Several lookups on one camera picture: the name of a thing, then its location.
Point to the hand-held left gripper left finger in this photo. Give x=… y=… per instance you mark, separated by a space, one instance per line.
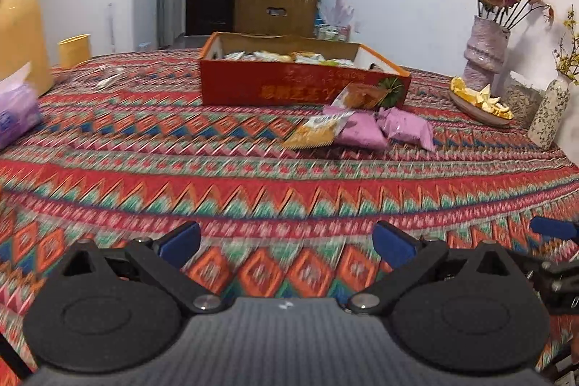
x=181 y=240

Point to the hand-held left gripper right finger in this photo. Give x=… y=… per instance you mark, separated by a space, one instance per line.
x=394 y=243

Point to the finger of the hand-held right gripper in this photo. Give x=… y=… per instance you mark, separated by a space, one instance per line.
x=554 y=227

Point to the orange cardboard box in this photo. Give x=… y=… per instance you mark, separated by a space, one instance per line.
x=294 y=87

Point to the red patterned tablecloth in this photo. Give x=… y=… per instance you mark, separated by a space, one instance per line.
x=226 y=187

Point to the small speckled vase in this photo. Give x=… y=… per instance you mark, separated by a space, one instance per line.
x=548 y=114

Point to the pink snack packet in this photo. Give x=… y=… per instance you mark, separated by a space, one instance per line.
x=407 y=130
x=362 y=133

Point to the glass jar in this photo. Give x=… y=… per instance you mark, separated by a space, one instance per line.
x=524 y=96

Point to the yellow snack packet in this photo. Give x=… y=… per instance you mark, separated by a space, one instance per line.
x=316 y=132

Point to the plate of yellow foil pieces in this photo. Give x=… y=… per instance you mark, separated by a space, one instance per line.
x=479 y=101

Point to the orange snack packet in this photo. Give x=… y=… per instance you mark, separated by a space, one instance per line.
x=362 y=95

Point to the small white wrapper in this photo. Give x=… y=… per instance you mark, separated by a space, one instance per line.
x=108 y=80

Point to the yellow flower sprig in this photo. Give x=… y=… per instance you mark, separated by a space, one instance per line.
x=571 y=51

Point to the pink textured vase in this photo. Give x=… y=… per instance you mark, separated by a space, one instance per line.
x=486 y=51

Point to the purple tissue pack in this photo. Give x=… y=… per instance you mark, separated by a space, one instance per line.
x=16 y=114

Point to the pile of boxed snack packets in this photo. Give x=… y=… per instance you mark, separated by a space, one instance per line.
x=280 y=57

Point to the yellow cup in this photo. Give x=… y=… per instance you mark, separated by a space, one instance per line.
x=74 y=50

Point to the yellow thermos jug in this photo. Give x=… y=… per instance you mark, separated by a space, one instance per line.
x=22 y=24

